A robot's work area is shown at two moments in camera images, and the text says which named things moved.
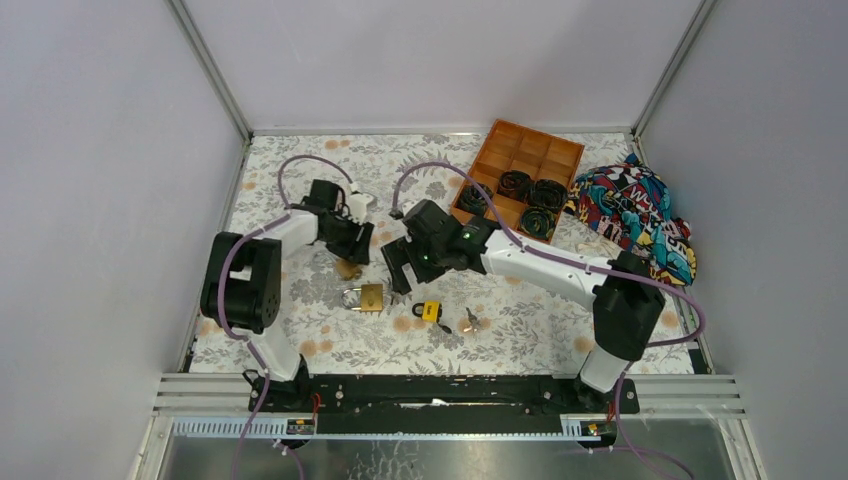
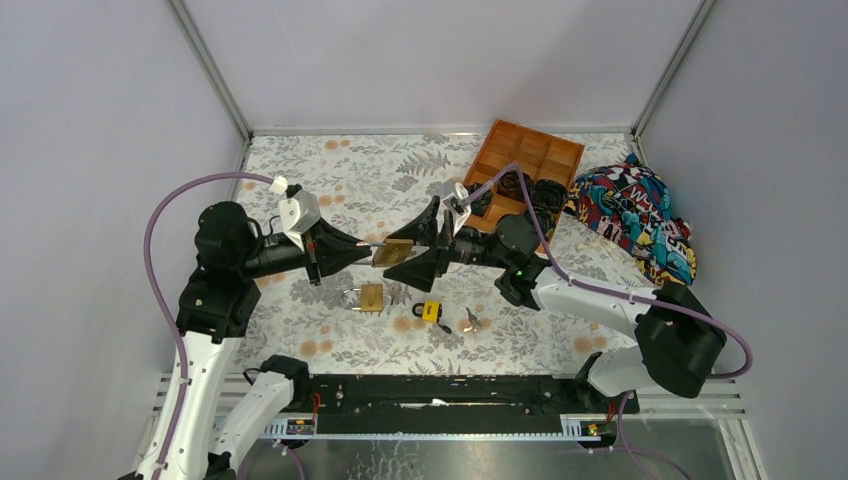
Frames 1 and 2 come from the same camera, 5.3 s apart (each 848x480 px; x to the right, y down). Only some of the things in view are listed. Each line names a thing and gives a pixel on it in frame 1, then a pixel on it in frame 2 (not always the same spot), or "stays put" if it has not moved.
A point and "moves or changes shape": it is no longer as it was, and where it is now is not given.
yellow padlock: [431, 310] stays put
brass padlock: [371, 298] stays put
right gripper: [395, 256] stays put
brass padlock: [348, 270] moves or changes shape
